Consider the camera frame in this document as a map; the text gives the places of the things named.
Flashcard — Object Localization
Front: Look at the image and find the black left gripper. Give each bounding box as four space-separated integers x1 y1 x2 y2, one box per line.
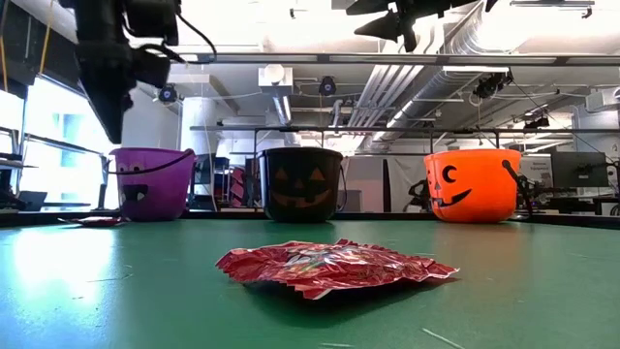
75 41 137 144

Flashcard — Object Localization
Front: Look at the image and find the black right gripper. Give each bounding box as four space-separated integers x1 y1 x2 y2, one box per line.
346 0 456 53

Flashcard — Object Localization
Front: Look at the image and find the red Skittles candy packet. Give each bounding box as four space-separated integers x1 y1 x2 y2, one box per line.
57 215 126 228
215 238 460 301

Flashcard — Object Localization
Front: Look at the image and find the purple monster face bucket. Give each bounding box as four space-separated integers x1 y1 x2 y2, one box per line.
104 147 198 223

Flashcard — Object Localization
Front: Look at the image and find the white ceiling box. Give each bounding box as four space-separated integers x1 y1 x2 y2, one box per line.
257 65 295 96

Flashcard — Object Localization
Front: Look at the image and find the black ceiling-hung device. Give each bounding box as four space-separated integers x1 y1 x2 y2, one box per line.
472 72 514 101

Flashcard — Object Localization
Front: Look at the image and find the white fabric sheet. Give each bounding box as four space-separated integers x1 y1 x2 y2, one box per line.
387 155 434 213

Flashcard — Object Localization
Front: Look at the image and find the white board panel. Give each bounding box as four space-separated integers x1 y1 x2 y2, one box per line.
346 155 385 213

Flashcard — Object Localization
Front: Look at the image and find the ceiling light fixture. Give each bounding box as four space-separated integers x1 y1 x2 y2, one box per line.
511 0 596 9

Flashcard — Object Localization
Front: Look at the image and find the black table clamp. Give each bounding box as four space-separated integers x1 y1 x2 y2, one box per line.
403 177 432 213

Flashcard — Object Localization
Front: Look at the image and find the black jack-o-lantern bucket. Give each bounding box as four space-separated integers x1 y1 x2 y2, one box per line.
256 146 349 223

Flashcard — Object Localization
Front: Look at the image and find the orange jack-o-lantern bucket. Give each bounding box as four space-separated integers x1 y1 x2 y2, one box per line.
423 147 534 224

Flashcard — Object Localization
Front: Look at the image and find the black computer monitor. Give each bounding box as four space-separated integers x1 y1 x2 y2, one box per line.
550 151 610 189

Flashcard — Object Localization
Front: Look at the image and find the grey ceiling rail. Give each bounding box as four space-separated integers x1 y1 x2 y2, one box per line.
169 51 620 67

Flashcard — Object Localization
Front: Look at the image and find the yellow hanging strap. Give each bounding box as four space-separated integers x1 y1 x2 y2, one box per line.
38 0 57 77

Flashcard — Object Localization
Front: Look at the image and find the black metal rack frame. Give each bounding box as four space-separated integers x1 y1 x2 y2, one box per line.
188 124 620 214

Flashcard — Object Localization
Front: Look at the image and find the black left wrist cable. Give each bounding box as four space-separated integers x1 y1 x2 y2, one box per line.
139 12 219 65

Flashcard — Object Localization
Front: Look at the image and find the black aluminium table frame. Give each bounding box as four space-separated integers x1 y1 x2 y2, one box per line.
0 208 620 230

